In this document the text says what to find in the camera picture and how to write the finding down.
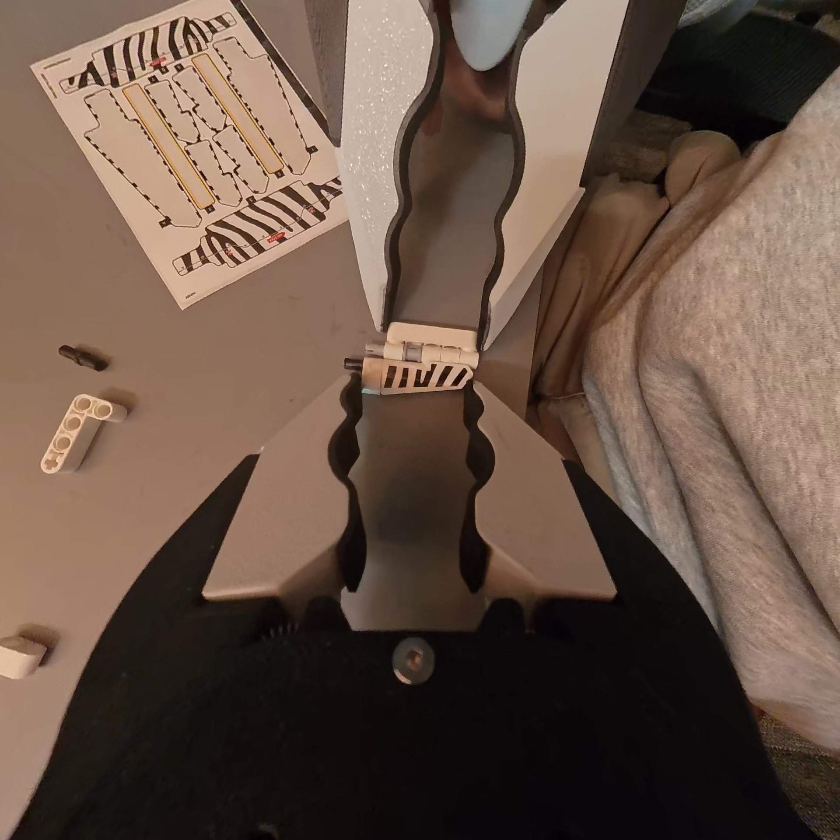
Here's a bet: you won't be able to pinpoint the black office chair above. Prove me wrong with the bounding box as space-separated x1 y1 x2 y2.
637 13 831 132

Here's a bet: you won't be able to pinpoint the grey sweatshirt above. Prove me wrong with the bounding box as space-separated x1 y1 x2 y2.
581 85 840 729

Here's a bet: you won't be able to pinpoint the white lego beam assembly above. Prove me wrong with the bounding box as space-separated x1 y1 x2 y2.
364 322 479 363

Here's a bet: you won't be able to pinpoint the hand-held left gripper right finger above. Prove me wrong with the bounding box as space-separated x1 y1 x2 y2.
458 382 619 621

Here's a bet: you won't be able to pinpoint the white bent lego liftarm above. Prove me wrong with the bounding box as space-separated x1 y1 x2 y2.
41 392 130 475

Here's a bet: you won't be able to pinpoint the black lego pin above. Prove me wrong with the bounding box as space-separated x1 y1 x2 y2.
58 344 109 373

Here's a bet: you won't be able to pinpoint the person's right hand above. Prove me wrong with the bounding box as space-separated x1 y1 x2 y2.
438 39 519 126

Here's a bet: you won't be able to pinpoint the beige trousers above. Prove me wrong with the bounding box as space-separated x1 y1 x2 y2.
532 125 742 500

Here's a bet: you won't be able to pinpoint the zebra striped white lego panel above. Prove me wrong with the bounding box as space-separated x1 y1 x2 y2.
344 357 473 398

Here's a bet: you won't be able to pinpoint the zebra print sticker sheet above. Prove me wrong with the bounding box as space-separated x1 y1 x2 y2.
31 0 349 311

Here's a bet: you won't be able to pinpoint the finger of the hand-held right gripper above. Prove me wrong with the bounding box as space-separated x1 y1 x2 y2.
340 0 442 332
481 0 632 349

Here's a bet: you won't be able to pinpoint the small white lego connector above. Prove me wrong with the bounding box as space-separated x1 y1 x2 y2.
0 626 56 680

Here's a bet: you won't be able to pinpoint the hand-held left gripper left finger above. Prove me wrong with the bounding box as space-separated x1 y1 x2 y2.
201 379 367 623

